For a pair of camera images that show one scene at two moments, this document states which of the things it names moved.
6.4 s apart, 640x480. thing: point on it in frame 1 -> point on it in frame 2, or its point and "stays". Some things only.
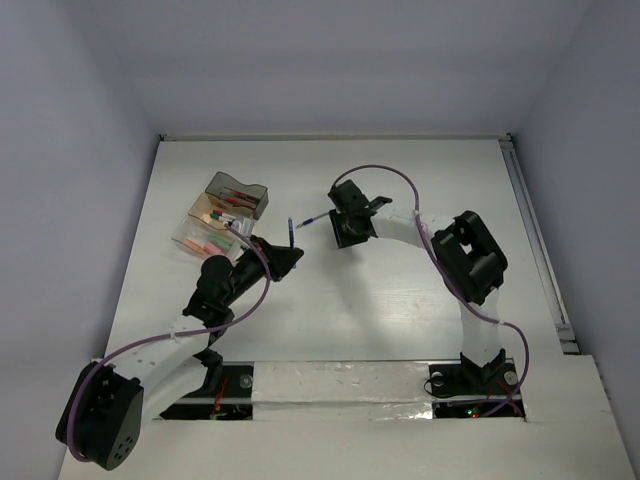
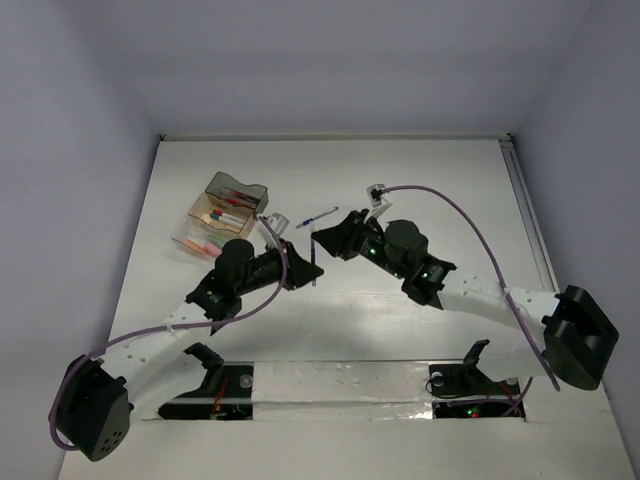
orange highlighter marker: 194,246 stays
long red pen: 239,194 stays
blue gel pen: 290,231 -> 314,258
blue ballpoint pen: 312,219 stays
